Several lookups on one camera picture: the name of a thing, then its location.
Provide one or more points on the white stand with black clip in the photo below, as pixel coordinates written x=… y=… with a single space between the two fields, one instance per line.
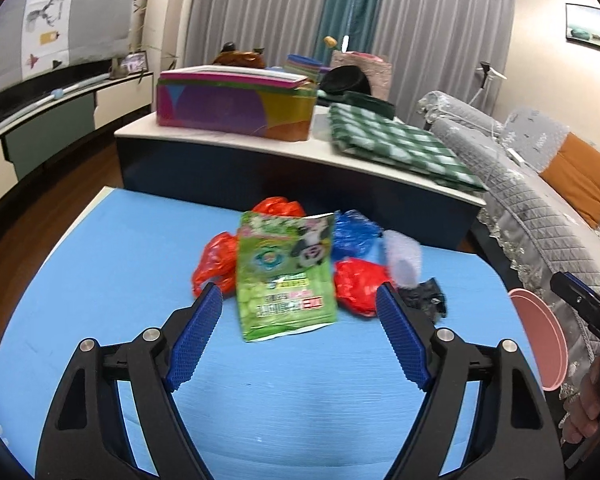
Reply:
x=487 y=71

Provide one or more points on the person's right hand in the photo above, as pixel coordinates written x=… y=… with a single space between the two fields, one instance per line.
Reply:
x=582 y=405

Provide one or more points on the brown figurine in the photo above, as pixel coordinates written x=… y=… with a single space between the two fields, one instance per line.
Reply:
x=240 y=56

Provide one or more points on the yellow-headed stick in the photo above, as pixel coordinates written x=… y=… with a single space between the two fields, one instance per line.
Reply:
x=331 y=41

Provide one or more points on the teal curtain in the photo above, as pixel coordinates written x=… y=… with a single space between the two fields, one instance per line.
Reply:
x=352 y=0

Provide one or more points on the red plastic bag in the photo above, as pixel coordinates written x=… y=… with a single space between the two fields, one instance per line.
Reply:
x=360 y=285

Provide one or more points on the grey printed television cover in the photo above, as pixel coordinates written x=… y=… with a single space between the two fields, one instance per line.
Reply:
x=80 y=20

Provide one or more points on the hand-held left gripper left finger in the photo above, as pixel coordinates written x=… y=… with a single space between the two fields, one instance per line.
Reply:
x=195 y=340

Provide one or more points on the green checked cloth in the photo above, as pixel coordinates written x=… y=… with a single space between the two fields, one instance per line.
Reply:
x=395 y=145

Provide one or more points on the orange-red plastic bag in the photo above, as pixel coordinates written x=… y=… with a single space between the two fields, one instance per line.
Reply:
x=215 y=260
x=277 y=207

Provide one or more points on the sofa with grey quilted cover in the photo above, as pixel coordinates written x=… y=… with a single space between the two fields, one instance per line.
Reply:
x=510 y=195

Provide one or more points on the blue plastic bag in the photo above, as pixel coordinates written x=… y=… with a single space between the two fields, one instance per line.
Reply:
x=355 y=232

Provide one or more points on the black plastic wrapper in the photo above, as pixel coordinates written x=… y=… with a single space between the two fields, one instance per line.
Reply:
x=425 y=297

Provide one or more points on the dark green tray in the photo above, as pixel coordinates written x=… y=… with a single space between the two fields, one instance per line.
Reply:
x=372 y=105

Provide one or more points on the pink trash bin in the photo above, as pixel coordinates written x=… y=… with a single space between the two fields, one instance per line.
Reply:
x=540 y=340

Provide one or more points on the grey curtain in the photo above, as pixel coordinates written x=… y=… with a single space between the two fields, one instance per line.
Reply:
x=255 y=5
x=440 y=25

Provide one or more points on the white rod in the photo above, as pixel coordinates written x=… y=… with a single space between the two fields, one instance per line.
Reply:
x=55 y=94

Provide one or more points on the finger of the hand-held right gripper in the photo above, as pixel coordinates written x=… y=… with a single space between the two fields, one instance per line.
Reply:
x=572 y=287

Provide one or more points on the small photo frame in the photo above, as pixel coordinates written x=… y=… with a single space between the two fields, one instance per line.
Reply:
x=134 y=61

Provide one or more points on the stack of coloured bowls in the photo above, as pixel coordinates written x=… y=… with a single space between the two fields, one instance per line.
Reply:
x=302 y=66

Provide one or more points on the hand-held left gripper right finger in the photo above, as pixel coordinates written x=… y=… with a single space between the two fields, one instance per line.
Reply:
x=402 y=340

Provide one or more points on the framed wall picture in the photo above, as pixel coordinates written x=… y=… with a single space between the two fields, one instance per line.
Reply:
x=592 y=30

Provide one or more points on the colourful box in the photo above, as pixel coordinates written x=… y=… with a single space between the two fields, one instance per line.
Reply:
x=230 y=105

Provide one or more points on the orange cushion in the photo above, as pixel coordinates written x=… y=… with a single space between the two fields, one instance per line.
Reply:
x=580 y=180

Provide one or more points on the coffee table with white top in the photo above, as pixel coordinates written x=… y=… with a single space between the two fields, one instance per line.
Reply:
x=230 y=165

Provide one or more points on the green snack packet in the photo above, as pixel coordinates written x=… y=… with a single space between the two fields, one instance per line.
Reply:
x=280 y=280

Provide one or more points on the television cabinet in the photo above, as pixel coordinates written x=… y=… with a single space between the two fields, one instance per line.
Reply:
x=50 y=130

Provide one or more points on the pink lace basket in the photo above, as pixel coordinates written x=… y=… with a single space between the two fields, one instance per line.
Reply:
x=377 y=70

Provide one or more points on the blue tablecloth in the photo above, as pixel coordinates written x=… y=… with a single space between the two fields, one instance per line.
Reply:
x=105 y=270

